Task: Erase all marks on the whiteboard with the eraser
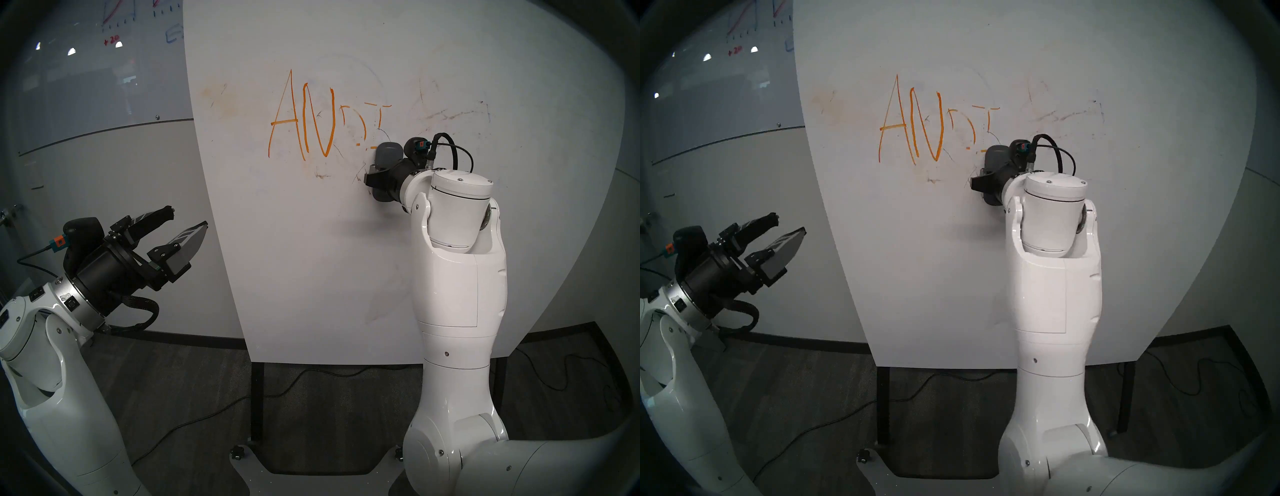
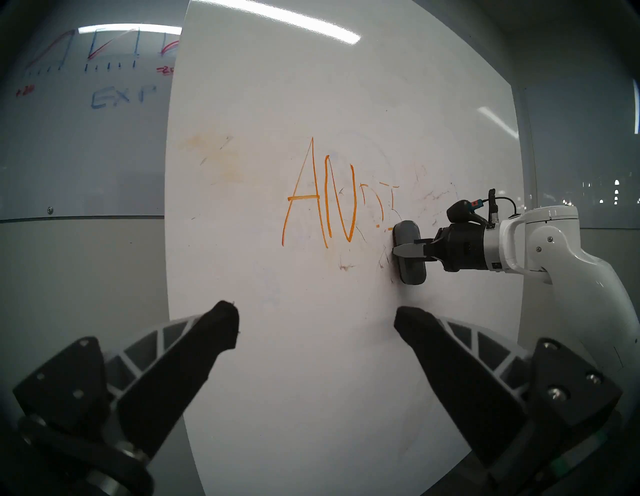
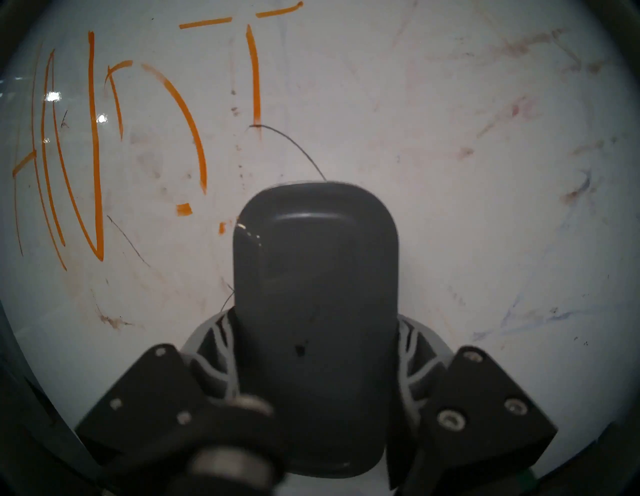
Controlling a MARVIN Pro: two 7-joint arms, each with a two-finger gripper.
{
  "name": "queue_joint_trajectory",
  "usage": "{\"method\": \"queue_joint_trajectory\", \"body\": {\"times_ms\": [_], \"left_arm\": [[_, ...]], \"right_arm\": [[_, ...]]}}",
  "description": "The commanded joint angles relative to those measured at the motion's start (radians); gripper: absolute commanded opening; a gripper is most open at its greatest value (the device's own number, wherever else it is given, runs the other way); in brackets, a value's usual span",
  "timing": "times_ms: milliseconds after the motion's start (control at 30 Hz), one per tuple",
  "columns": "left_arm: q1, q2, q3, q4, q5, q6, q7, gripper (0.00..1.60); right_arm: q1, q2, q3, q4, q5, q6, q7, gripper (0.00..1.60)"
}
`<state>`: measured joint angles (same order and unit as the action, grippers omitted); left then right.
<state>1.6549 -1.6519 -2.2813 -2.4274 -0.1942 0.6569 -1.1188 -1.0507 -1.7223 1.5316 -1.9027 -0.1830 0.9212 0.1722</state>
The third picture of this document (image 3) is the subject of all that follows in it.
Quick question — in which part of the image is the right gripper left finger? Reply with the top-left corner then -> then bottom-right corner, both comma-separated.
75,307 -> 241,464

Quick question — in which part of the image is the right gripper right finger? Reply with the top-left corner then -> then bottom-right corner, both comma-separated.
387,314 -> 558,492

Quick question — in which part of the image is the dark grey whiteboard eraser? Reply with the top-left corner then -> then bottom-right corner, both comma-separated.
232,181 -> 400,478

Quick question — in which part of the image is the white freestanding whiteboard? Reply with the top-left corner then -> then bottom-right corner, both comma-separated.
0,0 -> 640,496

